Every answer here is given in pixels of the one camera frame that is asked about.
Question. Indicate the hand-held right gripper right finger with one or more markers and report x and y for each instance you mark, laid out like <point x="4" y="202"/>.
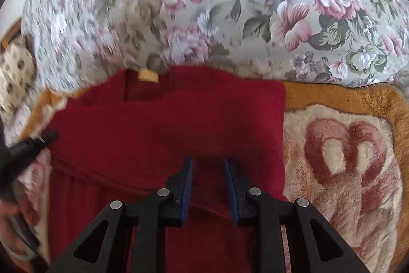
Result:
<point x="230" y="189"/>

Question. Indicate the red sweater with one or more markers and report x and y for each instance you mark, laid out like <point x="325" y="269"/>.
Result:
<point x="159" y="126"/>

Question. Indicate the cream patterned cushion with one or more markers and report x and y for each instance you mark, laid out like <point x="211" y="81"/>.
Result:
<point x="16" y="68"/>

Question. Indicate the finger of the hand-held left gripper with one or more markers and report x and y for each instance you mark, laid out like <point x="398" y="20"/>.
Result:
<point x="35" y="142"/>

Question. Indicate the plush floral blanket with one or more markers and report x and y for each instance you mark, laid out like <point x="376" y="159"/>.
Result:
<point x="335" y="164"/>

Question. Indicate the person's left hand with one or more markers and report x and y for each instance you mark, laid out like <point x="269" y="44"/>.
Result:
<point x="6" y="228"/>

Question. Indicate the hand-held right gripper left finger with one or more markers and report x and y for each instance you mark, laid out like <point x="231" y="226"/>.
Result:
<point x="188" y="189"/>

